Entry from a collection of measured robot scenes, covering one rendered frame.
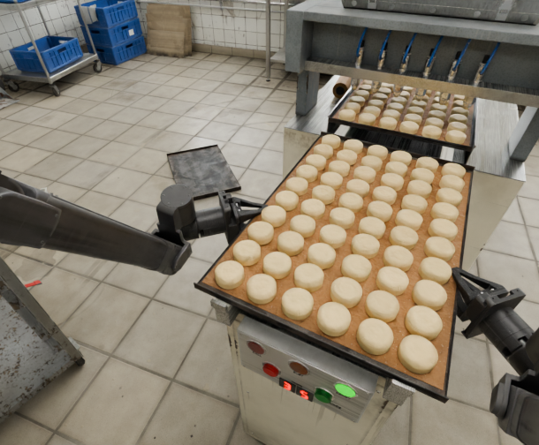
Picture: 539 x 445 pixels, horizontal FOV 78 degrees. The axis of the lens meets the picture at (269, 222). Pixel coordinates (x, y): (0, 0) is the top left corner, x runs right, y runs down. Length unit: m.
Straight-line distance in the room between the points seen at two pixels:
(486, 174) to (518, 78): 0.25
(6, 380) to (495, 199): 1.72
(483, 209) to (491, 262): 0.99
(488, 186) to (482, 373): 0.85
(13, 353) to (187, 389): 0.67
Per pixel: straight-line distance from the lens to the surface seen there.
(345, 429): 0.85
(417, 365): 0.53
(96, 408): 1.58
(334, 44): 1.13
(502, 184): 1.14
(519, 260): 2.25
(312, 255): 0.60
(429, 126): 1.09
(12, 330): 1.73
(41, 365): 1.57
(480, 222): 1.22
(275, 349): 0.60
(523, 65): 1.10
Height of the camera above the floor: 1.37
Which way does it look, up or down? 43 degrees down
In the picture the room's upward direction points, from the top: straight up
